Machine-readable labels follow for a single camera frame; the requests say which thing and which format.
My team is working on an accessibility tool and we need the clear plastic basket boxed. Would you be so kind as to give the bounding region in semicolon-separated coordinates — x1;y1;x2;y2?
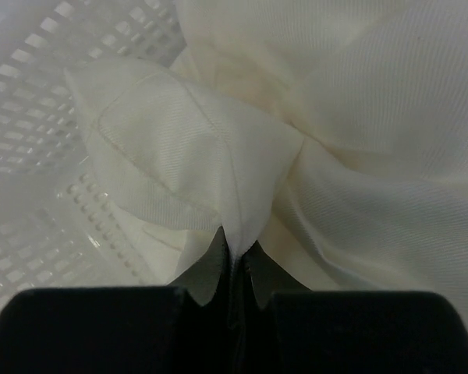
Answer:
0;1;185;312

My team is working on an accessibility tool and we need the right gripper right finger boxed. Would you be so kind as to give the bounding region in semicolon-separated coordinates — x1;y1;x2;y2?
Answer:
237;245;468;373

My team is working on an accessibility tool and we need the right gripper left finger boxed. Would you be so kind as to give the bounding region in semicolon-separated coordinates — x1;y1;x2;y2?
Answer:
0;230;232;373

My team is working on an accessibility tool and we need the white skirt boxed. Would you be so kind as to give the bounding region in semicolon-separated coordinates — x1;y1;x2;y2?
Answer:
64;0;468;291

